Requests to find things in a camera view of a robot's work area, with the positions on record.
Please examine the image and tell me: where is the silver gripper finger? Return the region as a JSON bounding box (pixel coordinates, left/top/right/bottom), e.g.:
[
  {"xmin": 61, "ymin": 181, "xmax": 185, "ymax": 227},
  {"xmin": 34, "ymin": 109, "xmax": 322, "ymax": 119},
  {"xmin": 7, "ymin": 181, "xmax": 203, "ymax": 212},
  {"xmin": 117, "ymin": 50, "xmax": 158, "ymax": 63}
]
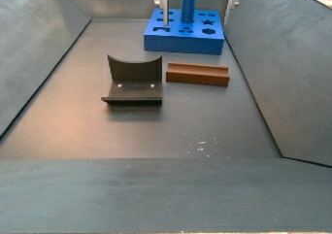
[
  {"xmin": 155, "ymin": 0, "xmax": 169, "ymax": 26},
  {"xmin": 223, "ymin": 0, "xmax": 237, "ymax": 24}
]

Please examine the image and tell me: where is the blue cylinder peg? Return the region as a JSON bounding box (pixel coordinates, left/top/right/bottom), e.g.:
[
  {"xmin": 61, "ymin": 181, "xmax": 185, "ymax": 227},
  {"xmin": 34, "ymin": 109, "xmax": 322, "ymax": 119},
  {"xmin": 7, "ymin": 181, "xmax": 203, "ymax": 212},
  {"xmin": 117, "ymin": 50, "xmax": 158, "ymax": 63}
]
[{"xmin": 182, "ymin": 0, "xmax": 197, "ymax": 23}]

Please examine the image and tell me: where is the blue shape-sorting board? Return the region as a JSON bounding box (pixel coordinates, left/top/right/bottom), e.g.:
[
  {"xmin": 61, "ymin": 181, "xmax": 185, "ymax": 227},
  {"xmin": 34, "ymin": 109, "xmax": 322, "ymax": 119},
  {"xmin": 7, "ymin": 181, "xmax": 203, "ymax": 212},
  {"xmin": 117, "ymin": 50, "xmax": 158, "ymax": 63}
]
[{"xmin": 145, "ymin": 9, "xmax": 225, "ymax": 55}]

